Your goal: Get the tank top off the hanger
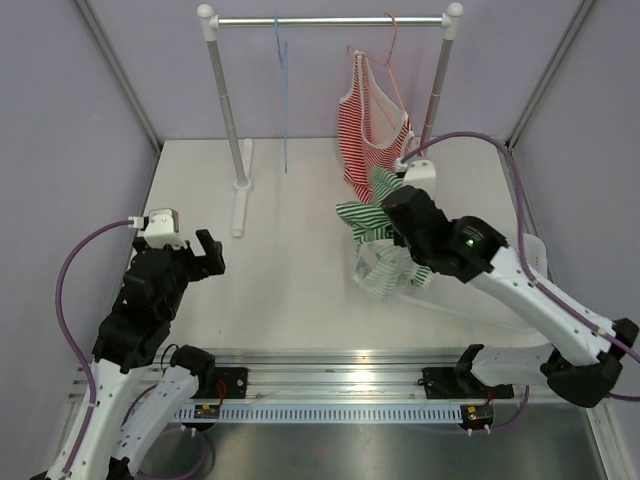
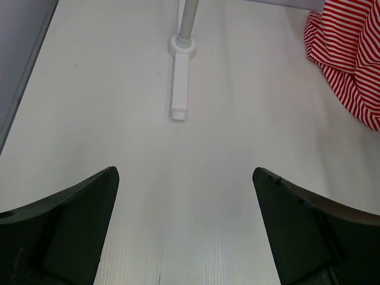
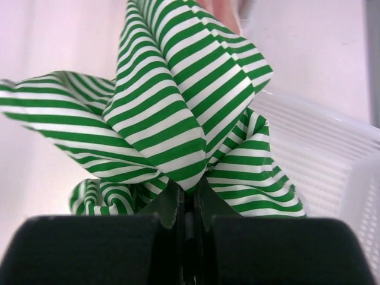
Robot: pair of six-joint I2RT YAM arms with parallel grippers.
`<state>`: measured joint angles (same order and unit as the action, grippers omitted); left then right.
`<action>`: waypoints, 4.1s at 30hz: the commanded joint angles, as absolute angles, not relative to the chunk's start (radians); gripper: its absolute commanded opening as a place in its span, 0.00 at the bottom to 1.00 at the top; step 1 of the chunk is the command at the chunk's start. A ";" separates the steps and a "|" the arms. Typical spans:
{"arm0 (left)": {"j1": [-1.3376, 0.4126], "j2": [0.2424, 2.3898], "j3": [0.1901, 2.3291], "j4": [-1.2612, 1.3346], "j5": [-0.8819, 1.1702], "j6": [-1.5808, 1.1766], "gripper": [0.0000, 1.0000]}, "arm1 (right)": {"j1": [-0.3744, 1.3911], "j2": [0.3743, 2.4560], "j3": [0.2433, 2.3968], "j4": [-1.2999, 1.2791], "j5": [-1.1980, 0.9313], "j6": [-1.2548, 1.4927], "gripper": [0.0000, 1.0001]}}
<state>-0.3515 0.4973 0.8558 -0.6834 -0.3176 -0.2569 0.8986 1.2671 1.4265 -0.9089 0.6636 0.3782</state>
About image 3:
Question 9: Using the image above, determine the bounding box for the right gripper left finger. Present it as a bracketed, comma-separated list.
[5, 182, 185, 284]

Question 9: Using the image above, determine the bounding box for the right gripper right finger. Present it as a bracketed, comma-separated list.
[193, 178, 376, 284]

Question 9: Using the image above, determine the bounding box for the green striped tank top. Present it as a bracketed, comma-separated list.
[1, 1, 306, 217]

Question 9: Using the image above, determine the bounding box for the red striped tank top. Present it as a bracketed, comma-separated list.
[197, 0, 241, 34]

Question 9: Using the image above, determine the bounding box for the white plastic basket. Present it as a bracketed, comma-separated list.
[237, 0, 380, 268]

